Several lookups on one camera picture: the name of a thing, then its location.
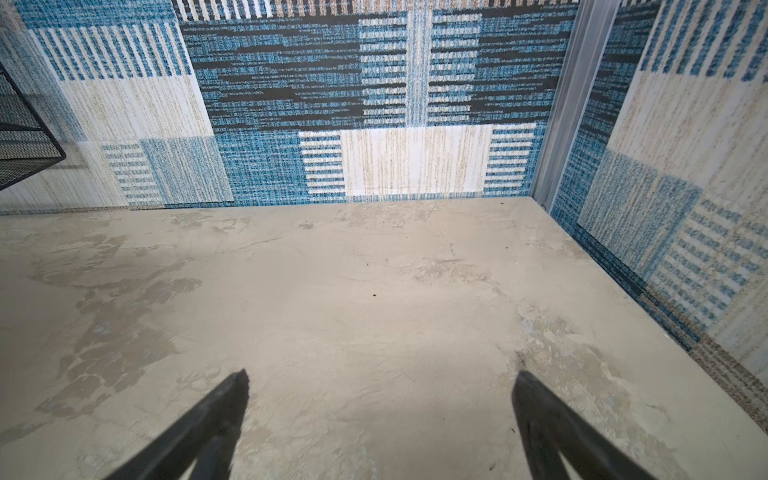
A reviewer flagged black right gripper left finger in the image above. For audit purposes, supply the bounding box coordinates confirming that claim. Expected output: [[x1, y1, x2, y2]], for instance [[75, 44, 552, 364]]
[[108, 369, 249, 479]]

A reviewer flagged black wire mesh shelf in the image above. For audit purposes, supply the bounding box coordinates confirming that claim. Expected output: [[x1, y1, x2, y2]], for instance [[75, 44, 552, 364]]
[[1, 64, 67, 190]]

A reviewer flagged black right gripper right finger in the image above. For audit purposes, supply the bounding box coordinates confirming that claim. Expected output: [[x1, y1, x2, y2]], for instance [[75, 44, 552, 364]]
[[511, 370, 652, 479]]

